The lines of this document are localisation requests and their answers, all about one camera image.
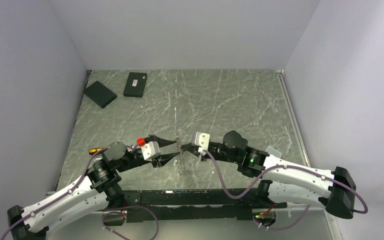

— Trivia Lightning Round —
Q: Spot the large beaded keyring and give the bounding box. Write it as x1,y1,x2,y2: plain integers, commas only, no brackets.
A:
174,135,186,176

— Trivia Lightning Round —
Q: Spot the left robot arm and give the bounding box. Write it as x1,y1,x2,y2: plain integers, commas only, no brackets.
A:
1,135,179,240

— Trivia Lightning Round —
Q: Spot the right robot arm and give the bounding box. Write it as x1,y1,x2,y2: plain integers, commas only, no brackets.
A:
181,130,357,219

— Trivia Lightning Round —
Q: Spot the translucent plastic card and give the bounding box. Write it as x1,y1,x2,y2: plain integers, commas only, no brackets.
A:
266,146,282,159

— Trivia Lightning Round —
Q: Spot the black box with label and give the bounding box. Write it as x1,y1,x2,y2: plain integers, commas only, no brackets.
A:
123,72,148,98

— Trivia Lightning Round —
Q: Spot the plain black box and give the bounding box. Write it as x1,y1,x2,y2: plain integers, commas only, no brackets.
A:
83,81,117,109

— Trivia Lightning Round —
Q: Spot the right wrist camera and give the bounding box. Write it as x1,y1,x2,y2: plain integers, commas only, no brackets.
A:
191,132,211,155

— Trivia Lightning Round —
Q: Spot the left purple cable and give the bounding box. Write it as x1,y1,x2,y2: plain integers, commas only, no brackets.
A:
0,142,161,240

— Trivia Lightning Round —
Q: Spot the purple cable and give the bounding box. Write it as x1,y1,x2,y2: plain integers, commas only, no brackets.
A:
0,142,161,240
203,149,369,232

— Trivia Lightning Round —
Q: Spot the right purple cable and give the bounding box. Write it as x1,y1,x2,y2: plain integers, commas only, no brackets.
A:
203,149,369,232

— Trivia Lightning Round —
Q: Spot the yellow handled screwdriver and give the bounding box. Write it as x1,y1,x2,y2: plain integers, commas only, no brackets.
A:
88,147,108,156

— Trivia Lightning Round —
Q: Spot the aluminium frame rail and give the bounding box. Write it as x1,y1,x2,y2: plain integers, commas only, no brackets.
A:
32,191,340,240

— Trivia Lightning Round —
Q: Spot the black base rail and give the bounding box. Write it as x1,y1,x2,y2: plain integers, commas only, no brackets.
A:
104,188,287,223

